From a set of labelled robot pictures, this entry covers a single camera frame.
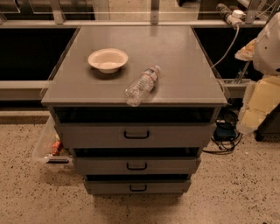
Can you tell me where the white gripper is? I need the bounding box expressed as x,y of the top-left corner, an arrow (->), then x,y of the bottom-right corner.
234,38 -> 280,134

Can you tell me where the grey bottom drawer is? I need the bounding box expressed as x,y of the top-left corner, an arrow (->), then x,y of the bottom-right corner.
85,179 -> 191,195

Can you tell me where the grey drawer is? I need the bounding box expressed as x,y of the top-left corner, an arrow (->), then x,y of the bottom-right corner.
85,179 -> 191,195
55,122 -> 216,149
74,157 -> 200,175

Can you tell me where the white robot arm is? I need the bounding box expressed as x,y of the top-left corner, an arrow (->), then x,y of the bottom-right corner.
235,12 -> 280,134

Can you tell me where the grey drawer cabinet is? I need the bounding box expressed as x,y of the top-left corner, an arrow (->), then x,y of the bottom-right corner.
42,26 -> 227,194

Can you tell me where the grey top drawer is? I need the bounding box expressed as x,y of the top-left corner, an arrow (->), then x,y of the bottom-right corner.
55,122 -> 216,149

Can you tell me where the grey middle drawer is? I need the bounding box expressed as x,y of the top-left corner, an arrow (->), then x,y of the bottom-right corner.
74,157 -> 200,175

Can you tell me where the white power strip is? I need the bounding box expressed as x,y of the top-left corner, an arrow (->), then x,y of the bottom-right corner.
216,3 -> 244,29

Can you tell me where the dark cabinet at right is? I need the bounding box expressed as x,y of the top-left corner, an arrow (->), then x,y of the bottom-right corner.
255,104 -> 280,142

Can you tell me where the blue electronic box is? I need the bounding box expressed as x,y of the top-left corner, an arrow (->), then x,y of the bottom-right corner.
213,122 -> 236,141

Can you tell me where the clear plastic water bottle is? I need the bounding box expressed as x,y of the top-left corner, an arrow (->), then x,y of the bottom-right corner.
124,66 -> 160,107

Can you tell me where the white paper bowl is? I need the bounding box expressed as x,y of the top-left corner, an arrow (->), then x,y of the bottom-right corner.
87,48 -> 129,74

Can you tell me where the red can in bin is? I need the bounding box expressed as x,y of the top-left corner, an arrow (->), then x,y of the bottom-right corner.
50,141 -> 63,156

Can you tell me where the clear plastic storage bin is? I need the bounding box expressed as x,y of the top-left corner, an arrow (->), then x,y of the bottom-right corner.
31,117 -> 74,172

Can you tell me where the white power cable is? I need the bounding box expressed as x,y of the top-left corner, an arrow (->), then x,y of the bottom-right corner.
210,24 -> 241,70

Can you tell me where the black cable bundle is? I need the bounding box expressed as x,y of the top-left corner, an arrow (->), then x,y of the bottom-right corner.
202,108 -> 244,155

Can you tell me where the grey metal rail frame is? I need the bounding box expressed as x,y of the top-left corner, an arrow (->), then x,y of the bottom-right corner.
0,0 -> 280,102

